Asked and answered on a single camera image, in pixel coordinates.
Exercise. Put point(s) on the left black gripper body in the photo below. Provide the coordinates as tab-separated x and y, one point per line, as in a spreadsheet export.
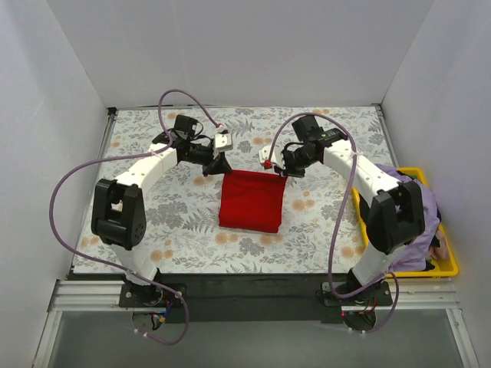
214	162

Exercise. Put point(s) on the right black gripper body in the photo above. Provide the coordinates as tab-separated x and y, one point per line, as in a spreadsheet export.
288	165

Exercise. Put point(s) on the red t shirt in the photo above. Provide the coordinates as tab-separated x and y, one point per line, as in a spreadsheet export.
252	201

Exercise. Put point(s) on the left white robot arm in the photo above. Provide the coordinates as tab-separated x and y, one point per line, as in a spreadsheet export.
118	215

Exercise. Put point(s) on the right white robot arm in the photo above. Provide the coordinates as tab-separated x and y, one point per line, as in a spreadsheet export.
395	209

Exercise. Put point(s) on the floral table mat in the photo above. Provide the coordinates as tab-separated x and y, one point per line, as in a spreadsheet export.
182	209

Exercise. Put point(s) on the lilac t shirt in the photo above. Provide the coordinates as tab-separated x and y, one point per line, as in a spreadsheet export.
413	256

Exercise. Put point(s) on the pink garment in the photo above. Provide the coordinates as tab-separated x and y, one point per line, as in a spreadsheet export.
439	249

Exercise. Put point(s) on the yellow plastic bin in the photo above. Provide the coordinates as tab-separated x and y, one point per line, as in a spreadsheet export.
441	268

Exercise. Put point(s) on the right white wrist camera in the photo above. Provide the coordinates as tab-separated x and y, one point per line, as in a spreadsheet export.
271	158

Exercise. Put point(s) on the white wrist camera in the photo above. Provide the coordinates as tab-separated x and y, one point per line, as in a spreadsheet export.
222	142
271	158

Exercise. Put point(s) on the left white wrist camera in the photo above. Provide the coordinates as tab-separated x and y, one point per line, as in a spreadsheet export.
222	142

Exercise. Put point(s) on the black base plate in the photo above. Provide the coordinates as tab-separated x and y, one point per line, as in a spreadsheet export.
255	297

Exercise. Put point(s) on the aluminium frame rail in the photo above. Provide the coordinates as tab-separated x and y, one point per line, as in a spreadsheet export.
415	294

